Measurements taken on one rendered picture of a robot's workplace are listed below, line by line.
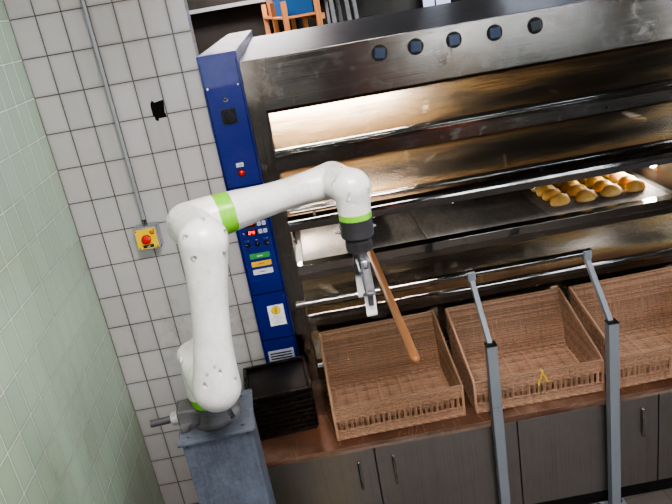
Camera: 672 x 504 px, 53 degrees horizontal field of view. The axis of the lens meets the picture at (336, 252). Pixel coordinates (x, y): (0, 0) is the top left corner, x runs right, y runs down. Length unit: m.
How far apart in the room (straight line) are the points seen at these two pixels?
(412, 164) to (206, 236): 1.51
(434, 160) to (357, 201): 1.22
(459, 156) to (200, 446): 1.69
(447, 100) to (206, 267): 1.60
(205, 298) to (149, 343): 1.59
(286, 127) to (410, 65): 0.57
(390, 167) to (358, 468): 1.28
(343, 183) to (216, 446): 0.83
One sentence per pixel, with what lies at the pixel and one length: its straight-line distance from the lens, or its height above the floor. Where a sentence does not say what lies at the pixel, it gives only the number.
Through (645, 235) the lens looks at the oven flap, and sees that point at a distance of 3.46.
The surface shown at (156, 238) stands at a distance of 2.98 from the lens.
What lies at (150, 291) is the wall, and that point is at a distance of 3.15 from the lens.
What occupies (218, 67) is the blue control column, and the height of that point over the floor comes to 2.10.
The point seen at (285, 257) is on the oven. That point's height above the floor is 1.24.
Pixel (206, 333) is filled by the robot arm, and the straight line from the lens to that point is 1.74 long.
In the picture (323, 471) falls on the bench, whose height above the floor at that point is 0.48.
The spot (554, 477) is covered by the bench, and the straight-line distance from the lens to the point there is 3.21.
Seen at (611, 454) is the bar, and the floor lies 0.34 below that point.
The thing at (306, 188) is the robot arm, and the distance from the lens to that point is 1.89.
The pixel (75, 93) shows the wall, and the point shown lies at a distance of 2.98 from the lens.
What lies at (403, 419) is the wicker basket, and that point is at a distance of 2.89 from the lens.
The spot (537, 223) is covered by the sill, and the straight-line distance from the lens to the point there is 3.21.
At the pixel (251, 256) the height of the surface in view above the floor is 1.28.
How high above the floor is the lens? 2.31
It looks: 21 degrees down
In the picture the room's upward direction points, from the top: 10 degrees counter-clockwise
